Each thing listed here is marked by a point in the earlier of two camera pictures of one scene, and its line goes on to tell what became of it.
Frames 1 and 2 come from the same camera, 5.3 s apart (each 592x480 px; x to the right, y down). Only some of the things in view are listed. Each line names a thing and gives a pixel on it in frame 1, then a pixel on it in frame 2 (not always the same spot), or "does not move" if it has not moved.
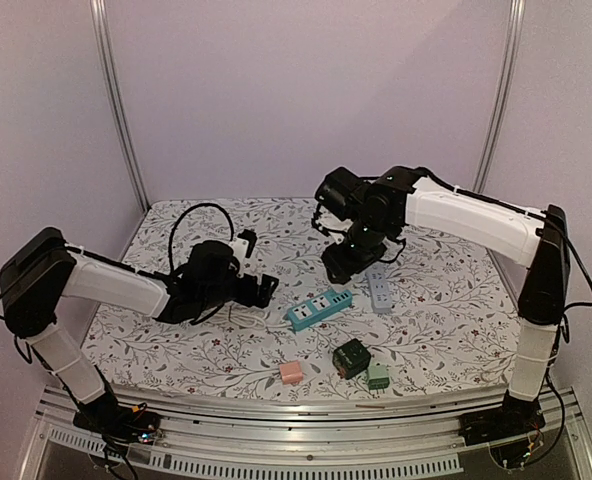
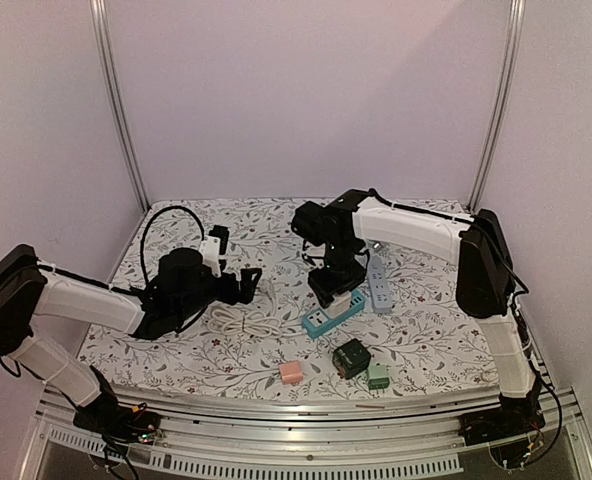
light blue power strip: (380, 290) does not move
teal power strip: (303, 314) -> (317, 321)
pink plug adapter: (291, 373) does not move
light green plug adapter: (378, 377) does not move
